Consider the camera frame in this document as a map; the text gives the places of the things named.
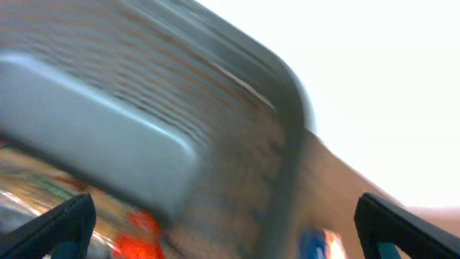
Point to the red pasta packet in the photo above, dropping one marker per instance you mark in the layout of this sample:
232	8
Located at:
30	188

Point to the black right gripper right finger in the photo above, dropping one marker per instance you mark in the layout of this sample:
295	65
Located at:
384	229

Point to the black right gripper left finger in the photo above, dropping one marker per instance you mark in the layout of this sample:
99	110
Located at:
64	232

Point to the grey plastic laundry basket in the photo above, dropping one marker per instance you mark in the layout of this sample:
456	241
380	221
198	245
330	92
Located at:
163	104

